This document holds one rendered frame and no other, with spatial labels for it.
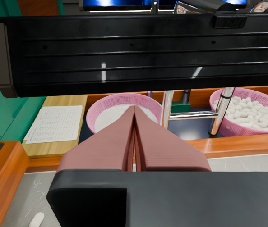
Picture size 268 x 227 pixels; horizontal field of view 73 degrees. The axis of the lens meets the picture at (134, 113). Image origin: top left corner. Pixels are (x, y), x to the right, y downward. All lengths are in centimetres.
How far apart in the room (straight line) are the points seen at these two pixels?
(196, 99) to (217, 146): 31
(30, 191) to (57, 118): 23
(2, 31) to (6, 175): 28
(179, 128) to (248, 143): 24
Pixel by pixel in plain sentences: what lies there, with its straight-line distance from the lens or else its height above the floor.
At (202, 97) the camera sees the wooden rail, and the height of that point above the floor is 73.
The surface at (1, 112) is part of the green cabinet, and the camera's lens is 53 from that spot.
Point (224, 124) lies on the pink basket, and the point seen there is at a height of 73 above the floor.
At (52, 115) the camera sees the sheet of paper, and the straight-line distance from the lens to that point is 65.
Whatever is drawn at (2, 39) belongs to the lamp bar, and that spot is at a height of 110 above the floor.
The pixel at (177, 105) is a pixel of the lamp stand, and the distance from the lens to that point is 77.
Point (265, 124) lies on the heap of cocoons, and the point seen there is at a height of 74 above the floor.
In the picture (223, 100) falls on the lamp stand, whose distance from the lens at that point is 52.
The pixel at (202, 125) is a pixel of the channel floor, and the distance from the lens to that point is 76.
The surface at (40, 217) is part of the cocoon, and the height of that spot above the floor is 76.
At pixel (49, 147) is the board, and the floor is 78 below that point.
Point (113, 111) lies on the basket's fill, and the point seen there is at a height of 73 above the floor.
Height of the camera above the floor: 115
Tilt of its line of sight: 38 degrees down
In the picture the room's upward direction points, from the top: straight up
